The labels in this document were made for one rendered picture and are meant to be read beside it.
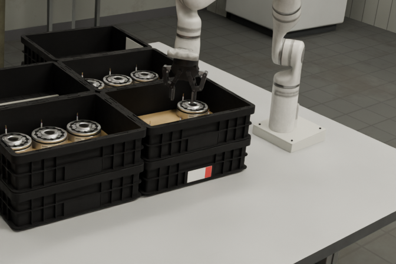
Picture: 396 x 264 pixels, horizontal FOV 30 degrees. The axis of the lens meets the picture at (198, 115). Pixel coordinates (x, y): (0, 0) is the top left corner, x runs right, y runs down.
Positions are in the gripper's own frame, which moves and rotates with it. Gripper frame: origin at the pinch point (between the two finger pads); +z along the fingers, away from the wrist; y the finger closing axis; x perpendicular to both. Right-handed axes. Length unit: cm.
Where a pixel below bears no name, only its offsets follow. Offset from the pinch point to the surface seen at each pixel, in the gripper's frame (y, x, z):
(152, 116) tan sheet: 11.2, -11.5, 13.2
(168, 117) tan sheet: 6.2, -12.5, 13.2
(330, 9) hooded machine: -50, -425, 72
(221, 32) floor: 37, -388, 95
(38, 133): 37.8, 20.0, 10.1
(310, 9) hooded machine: -34, -406, 70
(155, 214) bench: 0.3, 25.9, 26.3
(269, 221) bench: -31.5, 19.4, 26.2
